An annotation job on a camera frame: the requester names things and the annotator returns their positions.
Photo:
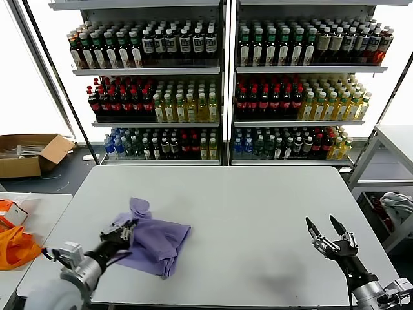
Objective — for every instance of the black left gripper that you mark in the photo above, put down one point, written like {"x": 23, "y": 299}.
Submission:
{"x": 109, "y": 250}

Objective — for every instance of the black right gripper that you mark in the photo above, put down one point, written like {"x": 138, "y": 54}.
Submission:
{"x": 345, "y": 258}

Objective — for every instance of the purple t-shirt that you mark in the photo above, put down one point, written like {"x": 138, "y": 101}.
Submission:
{"x": 158, "y": 239}

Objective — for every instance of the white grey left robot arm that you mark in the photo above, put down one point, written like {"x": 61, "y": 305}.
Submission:
{"x": 80, "y": 274}

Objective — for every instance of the black storage crate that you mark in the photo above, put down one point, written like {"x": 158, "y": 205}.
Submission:
{"x": 366, "y": 203}

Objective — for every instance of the red packaged item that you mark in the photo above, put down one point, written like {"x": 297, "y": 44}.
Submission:
{"x": 376, "y": 201}

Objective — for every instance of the white grey crumpled cloth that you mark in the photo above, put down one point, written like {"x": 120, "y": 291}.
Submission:
{"x": 395, "y": 203}

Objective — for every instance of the small white floor object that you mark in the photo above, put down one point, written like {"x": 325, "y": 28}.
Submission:
{"x": 87, "y": 158}

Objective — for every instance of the dark green drink bottle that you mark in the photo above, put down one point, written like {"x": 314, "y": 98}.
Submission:
{"x": 258, "y": 148}
{"x": 268, "y": 148}
{"x": 129, "y": 148}
{"x": 138, "y": 149}

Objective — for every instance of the blue drink bottle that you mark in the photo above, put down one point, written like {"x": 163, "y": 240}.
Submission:
{"x": 248, "y": 147}
{"x": 118, "y": 147}
{"x": 109, "y": 145}
{"x": 237, "y": 147}

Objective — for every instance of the dark bottle white cap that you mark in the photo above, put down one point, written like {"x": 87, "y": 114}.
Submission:
{"x": 165, "y": 148}
{"x": 174, "y": 148}
{"x": 146, "y": 149}
{"x": 288, "y": 148}
{"x": 308, "y": 147}
{"x": 298, "y": 147}
{"x": 156, "y": 149}
{"x": 278, "y": 149}

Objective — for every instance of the small yellow drink bottle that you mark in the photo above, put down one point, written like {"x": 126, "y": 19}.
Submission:
{"x": 204, "y": 149}
{"x": 335, "y": 148}
{"x": 213, "y": 149}
{"x": 346, "y": 148}

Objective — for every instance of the small red cap cola bottle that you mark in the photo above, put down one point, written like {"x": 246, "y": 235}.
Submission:
{"x": 326, "y": 144}
{"x": 194, "y": 148}
{"x": 317, "y": 145}
{"x": 185, "y": 148}

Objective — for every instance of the clear plastic bag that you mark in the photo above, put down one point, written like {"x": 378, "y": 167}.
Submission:
{"x": 29, "y": 198}

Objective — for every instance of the small white carton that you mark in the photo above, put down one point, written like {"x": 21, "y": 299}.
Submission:
{"x": 17, "y": 213}

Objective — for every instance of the orange plastic bag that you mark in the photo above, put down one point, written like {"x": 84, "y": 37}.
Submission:
{"x": 16, "y": 248}

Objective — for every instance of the open cardboard box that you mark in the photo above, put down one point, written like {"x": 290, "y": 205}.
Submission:
{"x": 19, "y": 168}

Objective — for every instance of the white tubes bundle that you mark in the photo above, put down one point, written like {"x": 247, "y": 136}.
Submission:
{"x": 22, "y": 151}

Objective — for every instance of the black slanted pole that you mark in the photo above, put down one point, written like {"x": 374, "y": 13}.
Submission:
{"x": 60, "y": 80}
{"x": 383, "y": 109}

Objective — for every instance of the grey metal shelving unit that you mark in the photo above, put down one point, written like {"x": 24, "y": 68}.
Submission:
{"x": 145, "y": 71}
{"x": 309, "y": 69}

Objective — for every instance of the green label tea bottle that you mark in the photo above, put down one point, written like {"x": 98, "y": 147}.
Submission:
{"x": 285, "y": 48}
{"x": 271, "y": 48}
{"x": 86, "y": 53}
{"x": 244, "y": 48}
{"x": 123, "y": 53}
{"x": 258, "y": 48}
{"x": 135, "y": 53}
{"x": 97, "y": 53}
{"x": 298, "y": 48}
{"x": 110, "y": 53}
{"x": 311, "y": 48}

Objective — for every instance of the orange label tea bottle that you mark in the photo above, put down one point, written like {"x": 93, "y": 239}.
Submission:
{"x": 75, "y": 55}

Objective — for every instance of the dark drink bottle white label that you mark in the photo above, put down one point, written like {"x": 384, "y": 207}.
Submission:
{"x": 171, "y": 44}
{"x": 147, "y": 45}
{"x": 159, "y": 45}
{"x": 197, "y": 44}
{"x": 185, "y": 44}
{"x": 210, "y": 44}

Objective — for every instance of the dark drink bottle beige label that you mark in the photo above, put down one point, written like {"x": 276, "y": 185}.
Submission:
{"x": 324, "y": 45}
{"x": 336, "y": 45}

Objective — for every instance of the dark bottle white blue label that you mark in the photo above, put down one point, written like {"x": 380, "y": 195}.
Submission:
{"x": 349, "y": 45}
{"x": 373, "y": 46}
{"x": 362, "y": 45}

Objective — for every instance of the red drink bottle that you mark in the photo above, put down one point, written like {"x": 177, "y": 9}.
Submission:
{"x": 384, "y": 48}

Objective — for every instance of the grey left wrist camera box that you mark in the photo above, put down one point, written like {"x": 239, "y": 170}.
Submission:
{"x": 72, "y": 253}

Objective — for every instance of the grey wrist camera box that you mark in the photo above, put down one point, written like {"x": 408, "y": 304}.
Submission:
{"x": 72, "y": 253}
{"x": 400, "y": 290}

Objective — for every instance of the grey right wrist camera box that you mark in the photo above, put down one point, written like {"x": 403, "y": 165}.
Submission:
{"x": 400, "y": 290}

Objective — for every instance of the white metal frame table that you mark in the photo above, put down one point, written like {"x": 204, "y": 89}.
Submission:
{"x": 395, "y": 135}

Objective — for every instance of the grey slanted frame beam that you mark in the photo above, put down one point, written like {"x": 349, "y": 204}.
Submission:
{"x": 44, "y": 71}

